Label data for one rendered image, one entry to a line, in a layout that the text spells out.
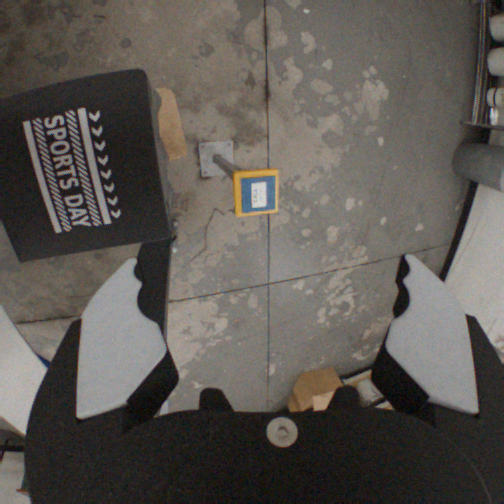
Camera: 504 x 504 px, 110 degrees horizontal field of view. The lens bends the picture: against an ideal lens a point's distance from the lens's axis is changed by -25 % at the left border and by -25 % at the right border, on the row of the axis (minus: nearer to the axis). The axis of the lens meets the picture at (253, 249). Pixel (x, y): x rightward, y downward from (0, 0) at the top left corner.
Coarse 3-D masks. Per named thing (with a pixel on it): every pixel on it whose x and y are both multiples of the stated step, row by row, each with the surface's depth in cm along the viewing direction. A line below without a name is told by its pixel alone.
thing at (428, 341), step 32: (416, 288) 8; (448, 288) 8; (416, 320) 7; (448, 320) 6; (384, 352) 6; (416, 352) 6; (448, 352) 5; (384, 384) 6; (416, 384) 5; (448, 384) 5
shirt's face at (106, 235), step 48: (48, 96) 41; (96, 96) 45; (144, 96) 48; (0, 144) 42; (144, 144) 53; (0, 192) 46; (144, 192) 59; (48, 240) 56; (96, 240) 60; (144, 240) 64
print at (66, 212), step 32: (32, 128) 43; (64, 128) 46; (96, 128) 48; (32, 160) 46; (64, 160) 49; (96, 160) 52; (64, 192) 52; (96, 192) 55; (64, 224) 56; (96, 224) 59
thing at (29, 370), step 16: (0, 304) 9; (0, 320) 9; (0, 336) 9; (16, 336) 10; (0, 352) 9; (16, 352) 9; (32, 352) 10; (0, 368) 8; (16, 368) 9; (32, 368) 10; (0, 384) 8; (16, 384) 9; (32, 384) 10; (0, 400) 8; (16, 400) 9; (32, 400) 10; (16, 416) 9
